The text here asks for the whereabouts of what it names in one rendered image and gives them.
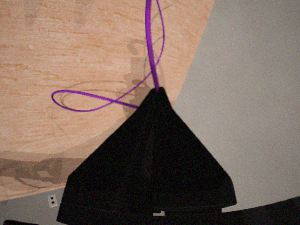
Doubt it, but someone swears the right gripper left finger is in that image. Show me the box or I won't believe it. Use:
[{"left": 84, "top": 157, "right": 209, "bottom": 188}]
[{"left": 62, "top": 88, "right": 161, "bottom": 214}]

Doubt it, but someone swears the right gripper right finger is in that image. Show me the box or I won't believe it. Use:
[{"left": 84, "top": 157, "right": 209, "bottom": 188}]
[{"left": 150, "top": 87, "right": 237, "bottom": 214}]

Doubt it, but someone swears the purple cable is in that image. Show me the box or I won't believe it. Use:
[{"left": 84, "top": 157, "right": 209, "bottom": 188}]
[{"left": 51, "top": 0, "right": 159, "bottom": 109}]

